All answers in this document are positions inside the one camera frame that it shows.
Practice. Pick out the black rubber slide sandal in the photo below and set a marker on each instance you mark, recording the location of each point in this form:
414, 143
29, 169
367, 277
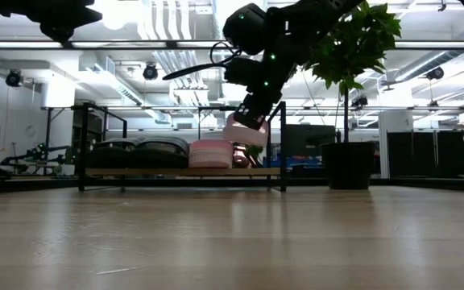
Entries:
111, 159
163, 159

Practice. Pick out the small green background plant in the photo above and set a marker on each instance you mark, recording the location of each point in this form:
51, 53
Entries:
256, 151

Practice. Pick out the black background cabinet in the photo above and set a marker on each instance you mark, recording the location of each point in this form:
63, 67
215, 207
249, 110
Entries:
308, 141

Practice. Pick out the black aluminium table rig frame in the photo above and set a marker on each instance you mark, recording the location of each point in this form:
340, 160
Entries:
417, 183

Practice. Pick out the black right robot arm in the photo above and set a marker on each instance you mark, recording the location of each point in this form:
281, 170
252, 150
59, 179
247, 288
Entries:
296, 24

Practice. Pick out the background black rig frame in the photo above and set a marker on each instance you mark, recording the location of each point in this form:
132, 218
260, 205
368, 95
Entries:
48, 129

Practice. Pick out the person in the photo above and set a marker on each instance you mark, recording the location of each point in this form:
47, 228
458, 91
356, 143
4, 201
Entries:
240, 157

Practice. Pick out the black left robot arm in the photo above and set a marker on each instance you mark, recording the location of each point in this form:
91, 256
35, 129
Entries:
55, 16

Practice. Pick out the row of black cabinets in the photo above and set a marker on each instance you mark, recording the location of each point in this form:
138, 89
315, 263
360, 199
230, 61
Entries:
425, 155

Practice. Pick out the background black robot arm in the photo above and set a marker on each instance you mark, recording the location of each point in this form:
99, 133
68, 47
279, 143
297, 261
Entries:
34, 159

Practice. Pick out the black metal wooden shoe shelf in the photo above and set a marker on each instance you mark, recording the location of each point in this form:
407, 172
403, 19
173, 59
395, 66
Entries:
175, 172

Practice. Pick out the green potted plant black pot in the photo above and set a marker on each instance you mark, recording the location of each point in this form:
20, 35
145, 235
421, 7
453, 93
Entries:
353, 40

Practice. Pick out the black rig beam light strips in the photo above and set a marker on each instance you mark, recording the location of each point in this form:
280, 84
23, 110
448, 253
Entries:
171, 44

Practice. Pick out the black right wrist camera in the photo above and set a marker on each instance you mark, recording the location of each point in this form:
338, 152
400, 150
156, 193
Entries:
240, 71

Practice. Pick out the pink rubber slide sandal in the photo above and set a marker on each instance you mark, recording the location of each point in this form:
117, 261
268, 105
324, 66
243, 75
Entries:
248, 135
210, 159

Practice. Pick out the black ceiling spotlight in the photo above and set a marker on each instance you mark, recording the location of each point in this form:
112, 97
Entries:
150, 72
13, 79
360, 101
434, 73

